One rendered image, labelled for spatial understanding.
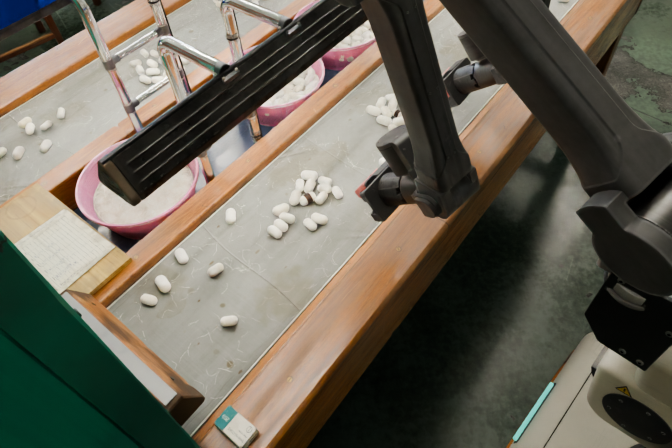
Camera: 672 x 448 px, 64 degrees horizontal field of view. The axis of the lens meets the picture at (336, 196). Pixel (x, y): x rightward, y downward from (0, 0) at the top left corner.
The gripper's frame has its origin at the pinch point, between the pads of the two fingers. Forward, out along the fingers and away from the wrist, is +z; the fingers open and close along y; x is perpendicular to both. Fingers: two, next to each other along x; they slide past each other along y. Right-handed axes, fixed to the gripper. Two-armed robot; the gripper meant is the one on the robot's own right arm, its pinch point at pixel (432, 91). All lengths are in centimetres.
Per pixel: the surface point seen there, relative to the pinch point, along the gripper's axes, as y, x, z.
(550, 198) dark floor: -59, 77, 36
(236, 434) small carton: 81, 12, -10
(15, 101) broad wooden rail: 56, -55, 71
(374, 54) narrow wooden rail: -9.6, -11.6, 20.6
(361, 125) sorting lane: 12.2, -2.2, 13.5
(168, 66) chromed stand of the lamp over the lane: 46, -37, 4
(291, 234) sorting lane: 46.1, 2.4, 8.2
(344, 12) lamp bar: 18.8, -26.6, -10.4
